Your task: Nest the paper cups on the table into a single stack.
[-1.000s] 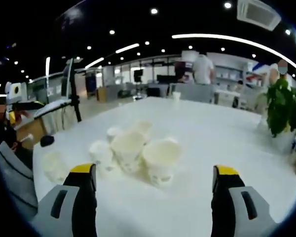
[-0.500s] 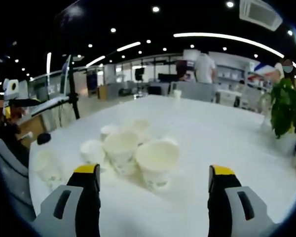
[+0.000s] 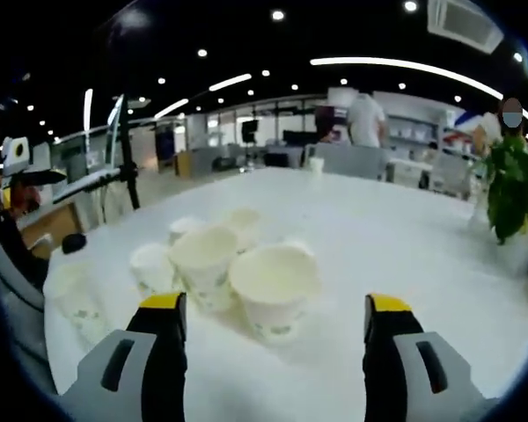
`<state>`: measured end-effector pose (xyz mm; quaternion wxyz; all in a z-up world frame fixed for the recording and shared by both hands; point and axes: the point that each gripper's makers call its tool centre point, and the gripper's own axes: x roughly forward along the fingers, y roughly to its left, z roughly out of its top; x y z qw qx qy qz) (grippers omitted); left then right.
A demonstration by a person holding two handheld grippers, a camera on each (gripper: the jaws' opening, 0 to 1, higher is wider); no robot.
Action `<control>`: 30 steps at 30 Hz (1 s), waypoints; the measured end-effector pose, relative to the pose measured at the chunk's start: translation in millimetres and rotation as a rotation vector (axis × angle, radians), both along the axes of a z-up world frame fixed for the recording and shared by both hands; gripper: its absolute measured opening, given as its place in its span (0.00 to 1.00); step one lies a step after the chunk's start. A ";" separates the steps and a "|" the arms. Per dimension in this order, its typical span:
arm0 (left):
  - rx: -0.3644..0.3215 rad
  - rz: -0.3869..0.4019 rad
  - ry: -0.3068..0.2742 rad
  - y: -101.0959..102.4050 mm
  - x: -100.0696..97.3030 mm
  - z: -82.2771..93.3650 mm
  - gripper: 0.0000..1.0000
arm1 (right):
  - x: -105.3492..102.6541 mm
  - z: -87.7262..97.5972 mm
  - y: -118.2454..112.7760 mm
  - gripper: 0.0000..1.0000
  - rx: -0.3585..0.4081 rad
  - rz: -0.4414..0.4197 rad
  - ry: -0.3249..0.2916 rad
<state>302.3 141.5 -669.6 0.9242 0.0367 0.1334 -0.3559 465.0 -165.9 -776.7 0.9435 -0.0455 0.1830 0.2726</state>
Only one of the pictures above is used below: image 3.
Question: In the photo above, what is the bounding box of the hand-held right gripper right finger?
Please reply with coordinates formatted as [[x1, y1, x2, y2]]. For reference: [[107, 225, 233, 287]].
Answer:
[[362, 292, 489, 422]]

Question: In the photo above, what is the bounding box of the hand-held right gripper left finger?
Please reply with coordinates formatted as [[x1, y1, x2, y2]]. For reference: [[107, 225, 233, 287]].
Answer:
[[61, 290, 189, 422]]

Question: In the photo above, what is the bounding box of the cluster of paper cups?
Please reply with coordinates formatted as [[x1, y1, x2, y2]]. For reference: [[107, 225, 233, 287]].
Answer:
[[129, 206, 322, 344]]

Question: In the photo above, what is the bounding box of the white side desk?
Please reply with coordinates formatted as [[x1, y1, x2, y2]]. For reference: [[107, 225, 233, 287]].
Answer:
[[52, 166, 128, 234]]

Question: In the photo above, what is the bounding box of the black computer mouse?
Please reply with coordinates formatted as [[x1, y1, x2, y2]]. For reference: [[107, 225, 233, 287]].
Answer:
[[60, 233, 88, 255]]

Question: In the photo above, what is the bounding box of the large display on stand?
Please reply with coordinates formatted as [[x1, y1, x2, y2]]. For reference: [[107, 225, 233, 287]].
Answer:
[[105, 94, 128, 171]]

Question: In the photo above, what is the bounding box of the black stand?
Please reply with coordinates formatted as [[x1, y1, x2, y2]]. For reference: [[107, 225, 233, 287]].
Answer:
[[118, 94, 142, 211]]

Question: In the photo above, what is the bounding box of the grey office chair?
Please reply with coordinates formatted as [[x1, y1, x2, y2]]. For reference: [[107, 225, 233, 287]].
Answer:
[[0, 241, 58, 395]]

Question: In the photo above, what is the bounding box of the white table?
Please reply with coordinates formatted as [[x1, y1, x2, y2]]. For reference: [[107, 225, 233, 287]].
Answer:
[[42, 165, 528, 422]]

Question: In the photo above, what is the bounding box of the brown cardboard box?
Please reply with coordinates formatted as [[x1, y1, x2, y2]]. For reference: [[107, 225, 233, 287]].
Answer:
[[174, 151, 194, 179]]

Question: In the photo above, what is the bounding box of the green potted plant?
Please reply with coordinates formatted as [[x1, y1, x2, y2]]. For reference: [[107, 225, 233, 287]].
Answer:
[[468, 134, 528, 265]]

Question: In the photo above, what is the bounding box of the group of ceiling downlights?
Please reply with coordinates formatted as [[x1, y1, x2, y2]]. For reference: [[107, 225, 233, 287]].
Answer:
[[24, 0, 524, 137]]

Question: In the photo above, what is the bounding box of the curved ceiling light strip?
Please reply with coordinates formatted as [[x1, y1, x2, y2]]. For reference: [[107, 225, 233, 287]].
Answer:
[[310, 55, 528, 133]]

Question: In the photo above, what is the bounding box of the ceiling air vent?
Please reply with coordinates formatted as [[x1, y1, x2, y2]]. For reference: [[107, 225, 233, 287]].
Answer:
[[426, 0, 505, 54]]

